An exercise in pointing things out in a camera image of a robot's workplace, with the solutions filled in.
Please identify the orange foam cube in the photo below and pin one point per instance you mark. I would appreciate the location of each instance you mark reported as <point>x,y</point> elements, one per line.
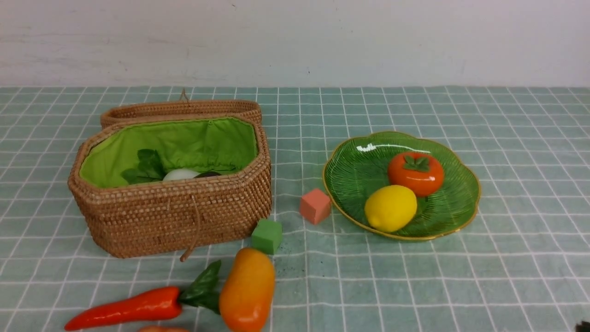
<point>315,206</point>

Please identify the yellow lemon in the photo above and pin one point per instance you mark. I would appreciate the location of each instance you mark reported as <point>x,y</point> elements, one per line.
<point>390,208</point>

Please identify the green glass leaf plate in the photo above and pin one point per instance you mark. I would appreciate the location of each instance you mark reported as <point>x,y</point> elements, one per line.
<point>357,168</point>

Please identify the orange mango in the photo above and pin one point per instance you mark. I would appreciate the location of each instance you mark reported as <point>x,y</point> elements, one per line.
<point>246,297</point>

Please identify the purple eggplant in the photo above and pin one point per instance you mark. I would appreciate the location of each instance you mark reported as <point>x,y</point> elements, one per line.
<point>207,174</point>

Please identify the red chili pepper with leaves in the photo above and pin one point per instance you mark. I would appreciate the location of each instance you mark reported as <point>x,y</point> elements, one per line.
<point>163,303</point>

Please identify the orange persimmon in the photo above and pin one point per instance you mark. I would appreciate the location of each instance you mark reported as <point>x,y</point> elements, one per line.
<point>420,172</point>

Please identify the white radish with leaves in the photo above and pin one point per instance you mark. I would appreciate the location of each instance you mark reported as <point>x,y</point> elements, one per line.
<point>150,168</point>

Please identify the green foam cube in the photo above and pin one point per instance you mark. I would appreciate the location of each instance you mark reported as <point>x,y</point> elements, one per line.
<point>267,236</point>

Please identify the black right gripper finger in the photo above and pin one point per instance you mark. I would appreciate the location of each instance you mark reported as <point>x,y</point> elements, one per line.
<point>583,326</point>

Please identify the woven wicker basket green lining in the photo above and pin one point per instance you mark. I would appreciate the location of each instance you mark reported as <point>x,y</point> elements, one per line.
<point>132,220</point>

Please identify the orange fruit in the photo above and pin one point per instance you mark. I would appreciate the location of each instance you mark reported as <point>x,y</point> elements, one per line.
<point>155,328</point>

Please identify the woven wicker basket lid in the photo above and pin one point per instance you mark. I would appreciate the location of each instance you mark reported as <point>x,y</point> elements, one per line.
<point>184,106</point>

